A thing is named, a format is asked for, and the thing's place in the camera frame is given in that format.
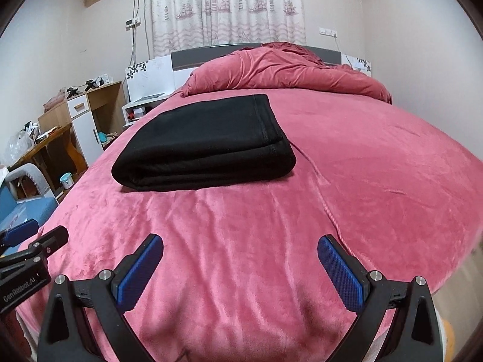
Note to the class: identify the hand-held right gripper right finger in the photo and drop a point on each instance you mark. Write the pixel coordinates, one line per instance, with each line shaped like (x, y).
(339, 271)

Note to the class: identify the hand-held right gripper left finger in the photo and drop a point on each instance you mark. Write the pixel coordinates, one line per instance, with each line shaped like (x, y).
(139, 271)

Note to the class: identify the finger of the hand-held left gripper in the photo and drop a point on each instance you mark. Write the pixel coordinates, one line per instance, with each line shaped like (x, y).
(53, 239)
(19, 232)

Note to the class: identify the black pants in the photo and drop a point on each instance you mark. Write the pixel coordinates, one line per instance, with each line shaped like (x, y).
(203, 139)

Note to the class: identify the blue cushioned sofa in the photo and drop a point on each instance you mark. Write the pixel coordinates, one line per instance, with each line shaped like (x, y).
(26, 209)

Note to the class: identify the grey-white chair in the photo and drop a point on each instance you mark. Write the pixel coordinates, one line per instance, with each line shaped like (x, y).
(36, 175)

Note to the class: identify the wooden desk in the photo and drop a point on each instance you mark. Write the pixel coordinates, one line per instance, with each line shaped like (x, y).
(73, 154)

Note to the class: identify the clear plastic bag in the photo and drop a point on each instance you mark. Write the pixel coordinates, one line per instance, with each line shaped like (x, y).
(17, 145)

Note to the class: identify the pink bed blanket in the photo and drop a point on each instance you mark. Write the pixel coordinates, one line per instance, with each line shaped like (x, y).
(264, 215)

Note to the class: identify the white and wooden cabinet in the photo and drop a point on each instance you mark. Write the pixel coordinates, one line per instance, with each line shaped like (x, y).
(85, 135)

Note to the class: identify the teal bowl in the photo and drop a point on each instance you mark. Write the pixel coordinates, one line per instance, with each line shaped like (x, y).
(102, 138)

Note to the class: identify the cardboard box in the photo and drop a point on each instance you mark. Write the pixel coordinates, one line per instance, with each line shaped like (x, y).
(54, 118)

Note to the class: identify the pink soft bag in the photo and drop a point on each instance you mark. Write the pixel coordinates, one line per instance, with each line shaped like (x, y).
(54, 101)

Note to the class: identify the black mini tripod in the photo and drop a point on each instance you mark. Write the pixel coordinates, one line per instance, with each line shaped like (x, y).
(73, 92)

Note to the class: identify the white nightstand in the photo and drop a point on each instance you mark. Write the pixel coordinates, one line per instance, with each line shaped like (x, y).
(133, 105)

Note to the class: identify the black gadget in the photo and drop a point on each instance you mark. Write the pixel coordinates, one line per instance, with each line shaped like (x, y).
(91, 84)

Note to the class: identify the white leaf-print headboard panel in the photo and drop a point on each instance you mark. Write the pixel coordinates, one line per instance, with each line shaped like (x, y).
(358, 64)
(151, 79)

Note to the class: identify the pink duvet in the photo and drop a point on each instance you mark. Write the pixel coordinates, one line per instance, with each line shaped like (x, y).
(283, 71)

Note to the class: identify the grey bed headboard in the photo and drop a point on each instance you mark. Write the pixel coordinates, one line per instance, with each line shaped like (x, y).
(188, 60)

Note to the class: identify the ship-print curtain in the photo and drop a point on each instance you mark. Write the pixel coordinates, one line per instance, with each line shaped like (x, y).
(226, 7)

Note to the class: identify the wall socket with plugs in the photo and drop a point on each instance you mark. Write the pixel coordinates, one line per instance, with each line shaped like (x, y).
(133, 22)

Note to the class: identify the white wall switch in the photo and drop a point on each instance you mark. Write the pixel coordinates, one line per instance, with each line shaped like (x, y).
(327, 31)

